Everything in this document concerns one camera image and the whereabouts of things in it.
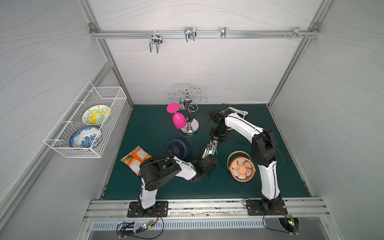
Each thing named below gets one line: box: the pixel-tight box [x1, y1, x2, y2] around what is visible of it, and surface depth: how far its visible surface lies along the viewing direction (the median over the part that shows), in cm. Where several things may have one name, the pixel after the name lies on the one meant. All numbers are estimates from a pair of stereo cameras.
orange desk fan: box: [227, 150, 256, 183], surface depth 81 cm
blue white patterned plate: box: [69, 125, 101, 148], surface depth 63 cm
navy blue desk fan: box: [167, 135, 193, 160], surface depth 87 cm
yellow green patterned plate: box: [82, 105, 111, 126], surface depth 71 cm
